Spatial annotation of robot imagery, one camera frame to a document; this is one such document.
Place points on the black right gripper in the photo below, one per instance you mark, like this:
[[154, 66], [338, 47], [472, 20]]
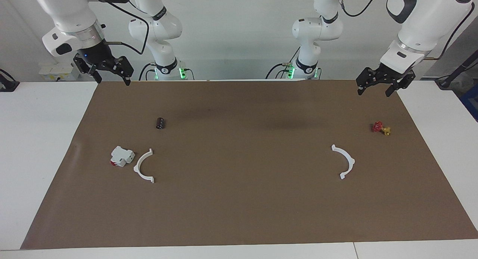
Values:
[[95, 55]]

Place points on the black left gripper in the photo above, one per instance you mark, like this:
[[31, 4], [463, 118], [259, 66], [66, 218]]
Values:
[[381, 74]]

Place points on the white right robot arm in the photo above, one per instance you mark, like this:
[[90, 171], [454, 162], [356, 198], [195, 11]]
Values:
[[71, 12]]

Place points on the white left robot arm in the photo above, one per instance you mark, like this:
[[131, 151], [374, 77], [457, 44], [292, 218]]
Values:
[[422, 24]]

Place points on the red and yellow valve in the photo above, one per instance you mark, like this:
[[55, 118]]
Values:
[[378, 127]]

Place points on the black cylindrical capacitor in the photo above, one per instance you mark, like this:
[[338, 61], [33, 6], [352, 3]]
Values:
[[160, 123]]

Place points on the white circuit breaker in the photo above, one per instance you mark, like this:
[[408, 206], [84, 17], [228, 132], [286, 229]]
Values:
[[121, 155]]

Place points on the blue crate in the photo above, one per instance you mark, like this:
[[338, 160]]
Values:
[[471, 102]]

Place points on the brown paper table mat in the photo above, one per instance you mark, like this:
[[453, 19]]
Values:
[[239, 199]]

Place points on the white wall socket box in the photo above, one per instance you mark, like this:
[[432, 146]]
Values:
[[56, 70]]

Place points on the black clamp mount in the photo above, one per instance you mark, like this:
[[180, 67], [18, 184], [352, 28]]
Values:
[[7, 85]]

